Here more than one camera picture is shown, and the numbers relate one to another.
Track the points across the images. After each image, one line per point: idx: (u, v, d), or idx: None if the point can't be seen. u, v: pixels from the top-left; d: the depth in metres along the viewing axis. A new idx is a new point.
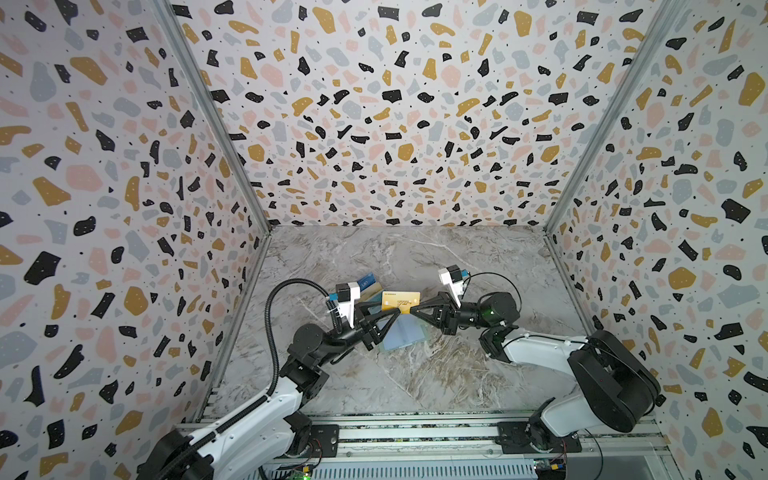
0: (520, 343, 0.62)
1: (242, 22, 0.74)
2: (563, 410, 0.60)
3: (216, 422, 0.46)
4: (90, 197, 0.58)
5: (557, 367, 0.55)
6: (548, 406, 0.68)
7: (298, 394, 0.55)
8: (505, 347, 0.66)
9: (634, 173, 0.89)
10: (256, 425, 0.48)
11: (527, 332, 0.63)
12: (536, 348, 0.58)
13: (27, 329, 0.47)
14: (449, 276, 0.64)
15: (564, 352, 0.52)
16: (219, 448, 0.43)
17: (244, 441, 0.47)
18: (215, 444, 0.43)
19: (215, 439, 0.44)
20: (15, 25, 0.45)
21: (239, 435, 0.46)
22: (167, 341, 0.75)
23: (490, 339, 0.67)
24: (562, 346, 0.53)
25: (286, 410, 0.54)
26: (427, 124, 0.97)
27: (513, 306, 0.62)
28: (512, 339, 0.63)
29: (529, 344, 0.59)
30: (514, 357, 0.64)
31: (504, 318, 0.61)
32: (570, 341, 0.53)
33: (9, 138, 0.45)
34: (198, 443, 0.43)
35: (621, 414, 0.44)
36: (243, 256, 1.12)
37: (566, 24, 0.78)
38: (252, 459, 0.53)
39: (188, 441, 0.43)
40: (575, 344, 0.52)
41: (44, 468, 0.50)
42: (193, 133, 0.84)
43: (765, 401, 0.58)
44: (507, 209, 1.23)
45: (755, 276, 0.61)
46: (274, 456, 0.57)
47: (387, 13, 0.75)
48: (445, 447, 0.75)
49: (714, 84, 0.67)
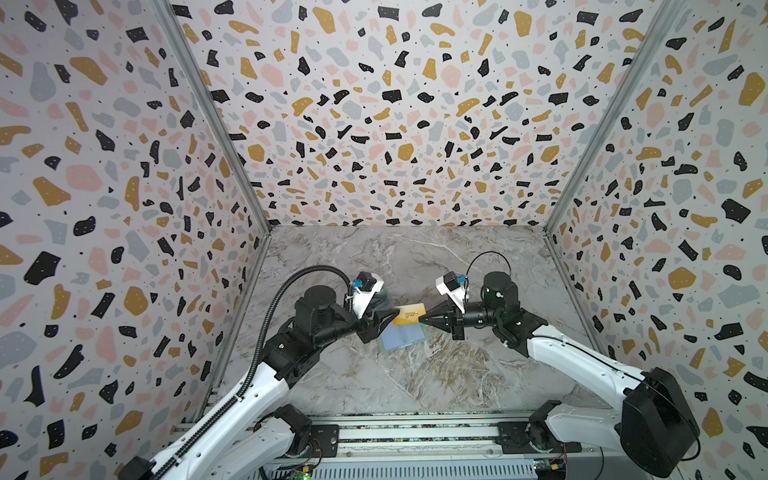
0: (553, 346, 0.55)
1: (242, 22, 0.74)
2: (572, 422, 0.59)
3: (182, 440, 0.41)
4: (90, 197, 0.58)
5: (596, 390, 0.50)
6: (560, 412, 0.64)
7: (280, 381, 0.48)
8: (529, 343, 0.59)
9: (634, 173, 0.89)
10: (232, 428, 0.43)
11: (565, 338, 0.55)
12: (573, 361, 0.52)
13: (27, 329, 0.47)
14: (445, 286, 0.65)
15: (610, 382, 0.46)
16: (184, 471, 0.39)
17: (222, 447, 0.43)
18: (180, 467, 0.39)
19: (178, 463, 0.39)
20: (14, 25, 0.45)
21: (208, 450, 0.41)
22: (167, 341, 0.75)
23: (501, 326, 0.63)
24: (610, 374, 0.47)
25: (270, 402, 0.48)
26: (427, 124, 0.97)
27: (507, 279, 0.61)
28: (543, 339, 0.56)
29: (566, 355, 0.53)
30: (540, 356, 0.58)
31: (498, 289, 0.61)
32: (623, 372, 0.47)
33: (9, 138, 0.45)
34: (159, 473, 0.38)
35: (661, 462, 0.41)
36: (243, 256, 1.12)
37: (566, 24, 0.78)
38: (248, 465, 0.52)
39: (150, 468, 0.39)
40: (627, 379, 0.46)
41: (44, 468, 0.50)
42: (193, 133, 0.84)
43: (765, 401, 0.58)
44: (507, 209, 1.23)
45: (755, 276, 0.61)
46: (275, 457, 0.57)
47: (387, 13, 0.75)
48: (445, 447, 0.75)
49: (714, 84, 0.67)
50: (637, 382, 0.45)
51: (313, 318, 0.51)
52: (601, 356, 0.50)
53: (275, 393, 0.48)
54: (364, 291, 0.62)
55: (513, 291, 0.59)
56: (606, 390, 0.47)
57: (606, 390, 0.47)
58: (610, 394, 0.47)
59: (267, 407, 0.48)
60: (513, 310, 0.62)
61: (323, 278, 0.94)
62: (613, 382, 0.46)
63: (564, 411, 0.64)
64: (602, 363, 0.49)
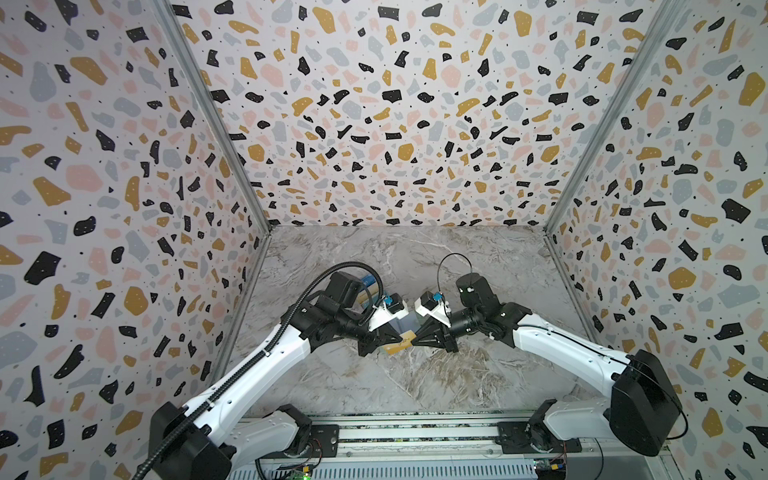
0: (539, 335, 0.54)
1: (242, 22, 0.74)
2: (568, 418, 0.59)
3: (212, 390, 0.42)
4: (90, 197, 0.58)
5: (584, 376, 0.50)
6: (557, 409, 0.65)
7: (303, 341, 0.49)
8: (515, 334, 0.58)
9: (634, 173, 0.89)
10: (258, 380, 0.44)
11: (550, 327, 0.55)
12: (560, 350, 0.51)
13: (28, 329, 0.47)
14: (424, 306, 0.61)
15: (598, 368, 0.46)
16: (216, 416, 0.40)
17: (249, 397, 0.43)
18: (212, 413, 0.40)
19: (211, 408, 0.40)
20: (15, 25, 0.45)
21: (237, 399, 0.42)
22: (167, 340, 0.75)
23: (484, 320, 0.63)
24: (597, 360, 0.47)
25: (291, 363, 0.49)
26: (427, 124, 0.97)
27: (475, 274, 0.65)
28: (529, 329, 0.56)
29: (551, 343, 0.53)
30: (527, 345, 0.57)
31: (468, 285, 0.64)
32: (610, 357, 0.47)
33: (9, 138, 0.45)
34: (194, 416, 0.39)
35: (650, 443, 0.42)
36: (243, 256, 1.12)
37: (566, 24, 0.78)
38: (261, 439, 0.52)
39: (182, 413, 0.39)
40: (614, 363, 0.46)
41: (44, 468, 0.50)
42: (193, 133, 0.84)
43: (765, 401, 0.58)
44: (507, 209, 1.23)
45: (755, 276, 0.61)
46: (273, 450, 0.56)
47: (387, 13, 0.75)
48: (445, 447, 0.75)
49: (714, 84, 0.67)
50: (623, 366, 0.45)
51: (343, 286, 0.56)
52: (586, 342, 0.51)
53: (299, 352, 0.49)
54: (390, 310, 0.66)
55: (485, 285, 0.62)
56: (595, 375, 0.47)
57: (595, 377, 0.47)
58: (599, 380, 0.47)
59: (286, 368, 0.49)
60: (492, 304, 0.64)
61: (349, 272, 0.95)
62: (601, 368, 0.46)
63: (554, 410, 0.65)
64: (589, 350, 0.49)
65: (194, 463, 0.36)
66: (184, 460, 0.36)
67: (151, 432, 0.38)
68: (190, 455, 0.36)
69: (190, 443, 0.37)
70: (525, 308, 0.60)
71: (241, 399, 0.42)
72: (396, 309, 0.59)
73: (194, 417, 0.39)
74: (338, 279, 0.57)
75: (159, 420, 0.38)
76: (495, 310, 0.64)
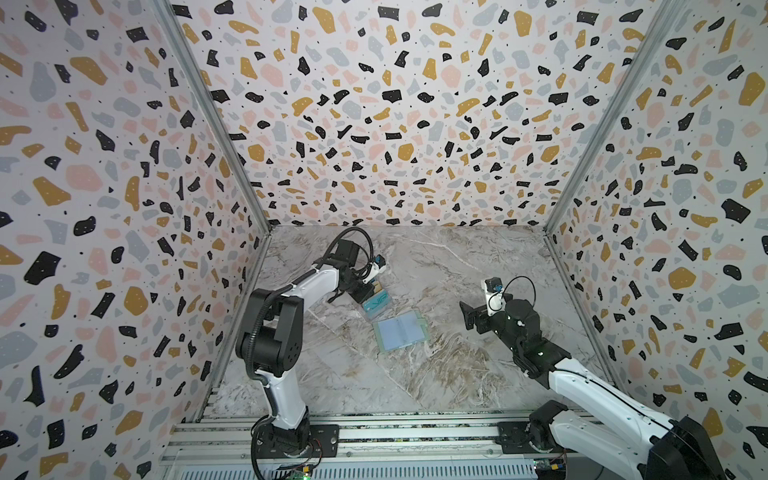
0: (576, 381, 0.54)
1: (242, 22, 0.74)
2: (582, 439, 0.58)
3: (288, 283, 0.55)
4: (90, 197, 0.58)
5: (619, 432, 0.49)
6: (568, 420, 0.63)
7: (337, 271, 0.67)
8: (550, 375, 0.58)
9: (634, 173, 0.89)
10: (320, 281, 0.61)
11: (589, 375, 0.55)
12: (595, 399, 0.51)
13: (27, 329, 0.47)
14: (486, 286, 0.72)
15: (636, 428, 0.45)
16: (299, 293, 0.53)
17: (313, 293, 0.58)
18: (294, 290, 0.54)
19: (292, 289, 0.54)
20: (15, 25, 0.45)
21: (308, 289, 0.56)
22: (167, 341, 0.75)
23: (523, 355, 0.63)
24: (636, 419, 0.46)
25: (330, 285, 0.66)
26: (427, 124, 0.97)
27: (530, 307, 0.62)
28: (566, 373, 0.56)
29: (586, 390, 0.53)
30: (562, 389, 0.57)
31: (520, 318, 0.61)
32: (651, 417, 0.46)
33: (9, 138, 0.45)
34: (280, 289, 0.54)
35: None
36: (243, 256, 1.12)
37: (566, 24, 0.78)
38: (287, 396, 0.57)
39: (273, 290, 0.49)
40: (655, 425, 0.45)
41: (44, 468, 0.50)
42: (193, 133, 0.84)
43: (765, 401, 0.58)
44: (507, 209, 1.23)
45: (755, 276, 0.61)
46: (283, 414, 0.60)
47: (387, 13, 0.75)
48: (445, 447, 0.75)
49: (714, 84, 0.67)
50: (665, 431, 0.44)
51: (351, 248, 0.77)
52: (627, 397, 0.50)
53: (334, 275, 0.66)
54: (379, 267, 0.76)
55: (536, 321, 0.59)
56: (632, 436, 0.46)
57: (631, 436, 0.47)
58: (635, 440, 0.46)
59: (329, 289, 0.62)
60: (533, 339, 0.61)
61: (351, 238, 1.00)
62: (639, 428, 0.45)
63: (572, 420, 0.63)
64: (628, 406, 0.48)
65: (293, 320, 0.49)
66: (286, 317, 0.49)
67: (247, 308, 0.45)
68: (290, 312, 0.50)
69: (286, 304, 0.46)
70: (565, 352, 0.60)
71: (310, 289, 0.56)
72: (381, 267, 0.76)
73: (281, 291, 0.53)
74: (343, 243, 0.78)
75: (254, 299, 0.51)
76: (534, 349, 0.64)
